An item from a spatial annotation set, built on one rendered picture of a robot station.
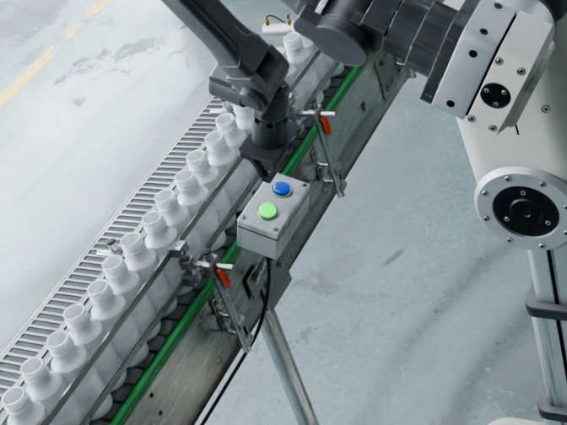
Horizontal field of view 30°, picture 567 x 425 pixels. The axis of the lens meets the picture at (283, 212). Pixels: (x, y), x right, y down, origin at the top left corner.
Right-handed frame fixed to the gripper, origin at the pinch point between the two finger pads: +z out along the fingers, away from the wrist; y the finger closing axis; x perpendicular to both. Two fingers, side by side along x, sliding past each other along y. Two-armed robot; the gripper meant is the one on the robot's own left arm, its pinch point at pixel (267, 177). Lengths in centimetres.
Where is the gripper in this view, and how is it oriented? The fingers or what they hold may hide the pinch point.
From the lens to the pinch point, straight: 178.4
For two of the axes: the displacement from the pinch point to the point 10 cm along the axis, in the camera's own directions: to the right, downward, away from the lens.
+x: 9.1, 3.3, -2.6
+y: -4.2, 6.4, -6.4
